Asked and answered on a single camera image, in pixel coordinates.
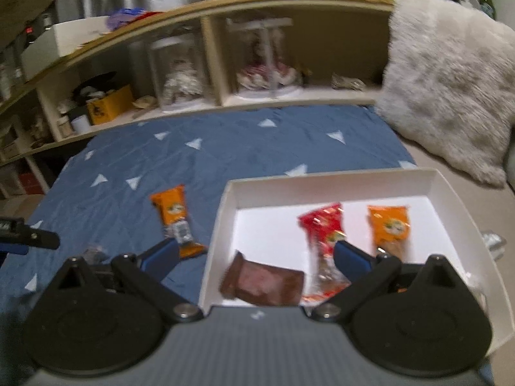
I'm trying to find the wooden shelf unit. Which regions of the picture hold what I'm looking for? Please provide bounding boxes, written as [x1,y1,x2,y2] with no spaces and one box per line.
[0,0,397,198]

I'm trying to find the red and clear snack packet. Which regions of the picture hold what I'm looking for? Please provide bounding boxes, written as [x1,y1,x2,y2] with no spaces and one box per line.
[297,202,352,302]

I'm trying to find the orange snack bar with barcode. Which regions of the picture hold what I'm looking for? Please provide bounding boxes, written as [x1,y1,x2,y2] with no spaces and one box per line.
[150,185,208,260]

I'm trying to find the white cup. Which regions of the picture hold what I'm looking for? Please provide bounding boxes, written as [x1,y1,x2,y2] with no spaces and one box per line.
[70,115,91,134]

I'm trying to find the black hat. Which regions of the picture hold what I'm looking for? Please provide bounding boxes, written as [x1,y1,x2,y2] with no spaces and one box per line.
[72,71,117,97]

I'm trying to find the brown snack packet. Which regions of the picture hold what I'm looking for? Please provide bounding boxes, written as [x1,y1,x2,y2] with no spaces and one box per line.
[218,250,305,306]

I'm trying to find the crumpled foil wrapper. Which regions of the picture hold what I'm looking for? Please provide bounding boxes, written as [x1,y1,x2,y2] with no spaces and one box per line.
[481,231,507,262]

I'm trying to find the white cardboard box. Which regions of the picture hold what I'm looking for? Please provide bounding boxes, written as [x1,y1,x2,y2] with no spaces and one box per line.
[198,168,513,356]

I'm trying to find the white storage box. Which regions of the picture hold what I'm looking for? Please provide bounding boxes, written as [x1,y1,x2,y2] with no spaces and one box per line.
[21,16,111,81]

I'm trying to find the fluffy cream cushion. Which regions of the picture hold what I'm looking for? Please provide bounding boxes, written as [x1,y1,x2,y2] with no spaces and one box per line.
[374,0,515,188]

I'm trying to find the blue and red packets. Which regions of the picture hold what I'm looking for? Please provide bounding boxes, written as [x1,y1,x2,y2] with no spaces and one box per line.
[107,7,155,31]

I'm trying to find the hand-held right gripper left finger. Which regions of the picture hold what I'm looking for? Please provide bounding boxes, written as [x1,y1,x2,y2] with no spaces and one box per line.
[52,237,204,324]

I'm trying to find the blue quilt with white triangles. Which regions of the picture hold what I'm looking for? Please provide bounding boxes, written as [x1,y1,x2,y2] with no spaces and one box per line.
[0,105,417,330]

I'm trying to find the yellow box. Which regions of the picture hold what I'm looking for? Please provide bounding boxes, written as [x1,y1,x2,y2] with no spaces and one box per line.
[86,85,135,126]

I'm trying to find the red doll in clear case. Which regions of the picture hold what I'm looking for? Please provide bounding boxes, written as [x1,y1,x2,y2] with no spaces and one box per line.
[225,17,304,99]

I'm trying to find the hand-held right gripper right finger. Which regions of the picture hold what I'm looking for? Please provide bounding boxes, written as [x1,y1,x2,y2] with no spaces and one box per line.
[312,239,463,324]

